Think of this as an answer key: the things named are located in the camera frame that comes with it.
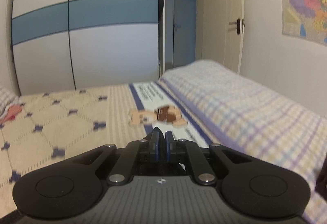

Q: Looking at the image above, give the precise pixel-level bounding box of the dark brown folded garment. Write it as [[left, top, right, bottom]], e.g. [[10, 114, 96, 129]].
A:
[[315, 168, 327, 199]]

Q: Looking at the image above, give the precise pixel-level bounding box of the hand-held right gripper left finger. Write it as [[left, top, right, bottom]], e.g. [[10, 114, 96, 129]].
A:
[[69, 130, 162, 186]]

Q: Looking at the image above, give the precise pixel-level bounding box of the pink cloth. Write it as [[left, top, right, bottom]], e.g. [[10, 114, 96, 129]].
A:
[[0, 104, 23, 124]]

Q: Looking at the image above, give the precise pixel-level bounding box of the white and teal wardrobe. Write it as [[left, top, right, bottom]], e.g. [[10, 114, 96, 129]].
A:
[[8, 0, 164, 97]]

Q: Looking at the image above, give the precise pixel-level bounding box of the purple plaid pillow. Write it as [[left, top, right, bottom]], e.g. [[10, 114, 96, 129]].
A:
[[0, 86, 19, 115]]

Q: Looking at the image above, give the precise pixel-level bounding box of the purple plaid quilt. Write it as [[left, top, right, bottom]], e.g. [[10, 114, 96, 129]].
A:
[[158, 60, 327, 224]]

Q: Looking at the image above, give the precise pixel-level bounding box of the hallway door with handle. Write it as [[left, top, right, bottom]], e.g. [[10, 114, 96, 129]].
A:
[[165, 0, 202, 71]]

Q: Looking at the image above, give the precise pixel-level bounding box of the white room door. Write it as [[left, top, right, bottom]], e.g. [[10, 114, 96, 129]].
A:
[[202, 0, 246, 75]]

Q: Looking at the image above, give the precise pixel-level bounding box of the wall map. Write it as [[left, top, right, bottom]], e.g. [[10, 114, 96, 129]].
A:
[[279, 0, 327, 47]]

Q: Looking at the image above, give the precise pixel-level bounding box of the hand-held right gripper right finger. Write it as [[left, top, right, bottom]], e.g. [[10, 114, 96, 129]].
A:
[[165, 130, 256, 186]]

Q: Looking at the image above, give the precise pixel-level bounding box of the black door handle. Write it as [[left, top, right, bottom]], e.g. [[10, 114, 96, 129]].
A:
[[228, 18, 245, 35]]

